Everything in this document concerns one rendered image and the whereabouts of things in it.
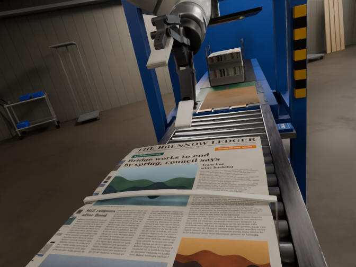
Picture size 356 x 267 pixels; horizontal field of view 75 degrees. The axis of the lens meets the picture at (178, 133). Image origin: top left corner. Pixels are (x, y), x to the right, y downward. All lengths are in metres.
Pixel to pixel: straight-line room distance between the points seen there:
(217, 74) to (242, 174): 1.82
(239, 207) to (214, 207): 0.03
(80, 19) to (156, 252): 5.99
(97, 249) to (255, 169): 0.24
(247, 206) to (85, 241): 0.21
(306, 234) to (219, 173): 0.29
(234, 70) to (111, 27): 4.40
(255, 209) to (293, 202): 0.38
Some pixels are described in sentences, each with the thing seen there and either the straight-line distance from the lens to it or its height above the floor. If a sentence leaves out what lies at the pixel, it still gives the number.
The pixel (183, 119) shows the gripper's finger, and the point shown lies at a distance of 0.43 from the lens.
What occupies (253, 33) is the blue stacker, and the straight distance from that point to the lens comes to 3.70.
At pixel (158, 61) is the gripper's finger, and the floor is 1.21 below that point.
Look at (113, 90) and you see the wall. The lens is 6.14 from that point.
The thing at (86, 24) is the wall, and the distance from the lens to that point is 6.13.
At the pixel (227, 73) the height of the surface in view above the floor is 0.89.
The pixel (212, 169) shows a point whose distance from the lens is 0.39.
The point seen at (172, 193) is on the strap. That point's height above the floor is 1.04.
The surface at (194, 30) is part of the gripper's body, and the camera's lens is 0.51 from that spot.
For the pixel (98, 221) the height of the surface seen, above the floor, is 1.03.
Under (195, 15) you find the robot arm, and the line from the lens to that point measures 0.54.
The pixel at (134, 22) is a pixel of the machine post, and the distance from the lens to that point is 1.51.
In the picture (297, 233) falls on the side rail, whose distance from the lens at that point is 0.61.
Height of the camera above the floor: 1.23
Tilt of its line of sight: 21 degrees down
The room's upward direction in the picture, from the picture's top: 12 degrees counter-clockwise
